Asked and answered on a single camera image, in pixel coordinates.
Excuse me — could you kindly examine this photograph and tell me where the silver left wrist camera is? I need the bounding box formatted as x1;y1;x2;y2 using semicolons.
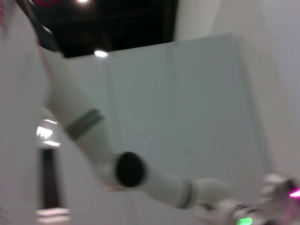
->
261;172;300;207

